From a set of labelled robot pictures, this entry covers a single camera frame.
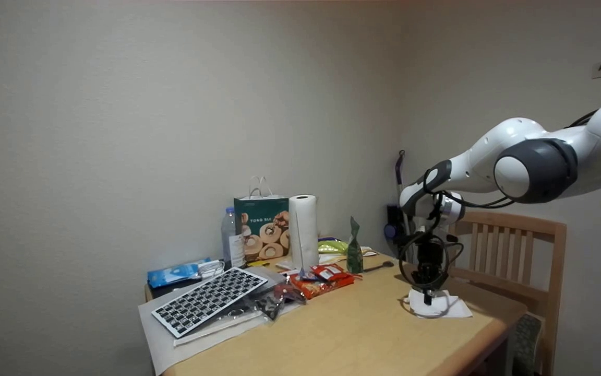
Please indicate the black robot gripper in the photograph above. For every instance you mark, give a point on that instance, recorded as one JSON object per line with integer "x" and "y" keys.
{"x": 431, "y": 261}

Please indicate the white paper napkin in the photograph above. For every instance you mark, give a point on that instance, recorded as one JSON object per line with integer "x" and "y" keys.
{"x": 441, "y": 306}

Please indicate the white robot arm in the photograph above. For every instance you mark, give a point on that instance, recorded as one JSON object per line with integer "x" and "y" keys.
{"x": 521, "y": 160}

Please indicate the wooden chair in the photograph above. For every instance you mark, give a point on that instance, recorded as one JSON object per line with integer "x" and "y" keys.
{"x": 522, "y": 260}

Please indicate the green glass bottle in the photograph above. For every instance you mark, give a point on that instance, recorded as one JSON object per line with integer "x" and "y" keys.
{"x": 353, "y": 251}

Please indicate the yellow green packet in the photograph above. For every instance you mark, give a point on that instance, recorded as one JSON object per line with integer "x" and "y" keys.
{"x": 329, "y": 248}

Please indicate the red snack wrapper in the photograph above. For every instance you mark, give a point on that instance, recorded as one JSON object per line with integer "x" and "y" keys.
{"x": 319, "y": 280}

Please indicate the white paper towel roll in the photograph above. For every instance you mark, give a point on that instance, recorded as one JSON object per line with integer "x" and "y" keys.
{"x": 303, "y": 233}

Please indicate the green donut picture bag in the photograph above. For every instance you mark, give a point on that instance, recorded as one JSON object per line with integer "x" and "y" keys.
{"x": 264, "y": 226}

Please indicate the clear plastic water bottle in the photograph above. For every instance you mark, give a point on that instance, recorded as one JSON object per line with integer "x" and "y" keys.
{"x": 227, "y": 235}

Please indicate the blue snack packet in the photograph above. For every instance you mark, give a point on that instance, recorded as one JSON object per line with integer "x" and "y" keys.
{"x": 185, "y": 272}

